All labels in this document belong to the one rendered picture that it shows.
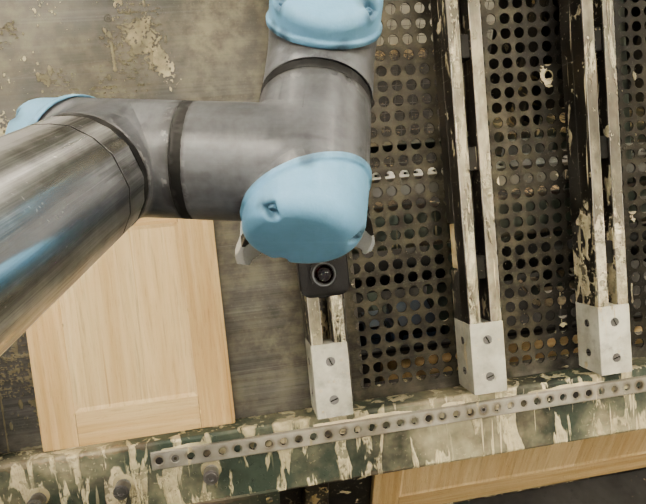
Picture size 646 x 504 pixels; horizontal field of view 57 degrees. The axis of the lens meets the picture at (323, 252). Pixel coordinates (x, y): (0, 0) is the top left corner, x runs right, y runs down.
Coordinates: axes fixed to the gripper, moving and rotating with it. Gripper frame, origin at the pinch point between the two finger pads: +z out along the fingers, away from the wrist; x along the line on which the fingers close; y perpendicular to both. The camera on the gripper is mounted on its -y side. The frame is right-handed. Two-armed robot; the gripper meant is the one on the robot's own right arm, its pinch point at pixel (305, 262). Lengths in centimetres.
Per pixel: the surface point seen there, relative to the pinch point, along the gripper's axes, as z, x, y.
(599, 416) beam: 46, -55, -14
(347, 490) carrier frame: 100, -13, -16
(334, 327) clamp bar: 31.6, -6.7, 3.1
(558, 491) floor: 137, -85, -22
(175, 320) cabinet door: 34.2, 19.1, 8.2
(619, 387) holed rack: 43, -59, -10
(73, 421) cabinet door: 41, 37, -5
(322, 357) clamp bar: 34.0, -4.3, -1.0
